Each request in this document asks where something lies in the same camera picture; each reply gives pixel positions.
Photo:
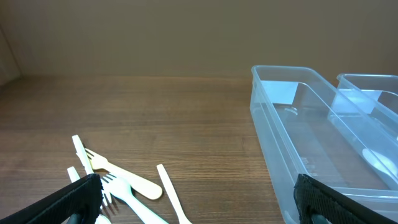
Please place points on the white fork lower left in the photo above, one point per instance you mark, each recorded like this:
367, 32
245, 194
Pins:
73, 175

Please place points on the white fork middle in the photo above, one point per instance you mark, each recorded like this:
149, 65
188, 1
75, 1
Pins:
121, 189

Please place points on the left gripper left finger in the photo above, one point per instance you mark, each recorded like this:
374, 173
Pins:
80, 200

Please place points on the right clear plastic container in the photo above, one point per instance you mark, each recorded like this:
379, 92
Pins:
367, 104

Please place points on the white fork right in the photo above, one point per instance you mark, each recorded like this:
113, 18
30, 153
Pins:
173, 197

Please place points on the clear plastic container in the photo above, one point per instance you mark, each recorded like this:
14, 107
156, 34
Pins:
367, 104
300, 133

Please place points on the white spoon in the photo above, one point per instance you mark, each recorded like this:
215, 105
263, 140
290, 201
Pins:
380, 162

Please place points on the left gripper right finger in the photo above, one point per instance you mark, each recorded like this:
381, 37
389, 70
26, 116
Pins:
319, 203

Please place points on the left clear plastic container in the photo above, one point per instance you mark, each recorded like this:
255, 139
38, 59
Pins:
300, 133

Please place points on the long white fork top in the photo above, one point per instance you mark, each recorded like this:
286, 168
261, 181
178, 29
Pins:
80, 150

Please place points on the cream yellow plastic fork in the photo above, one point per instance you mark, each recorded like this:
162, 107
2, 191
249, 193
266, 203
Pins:
145, 187

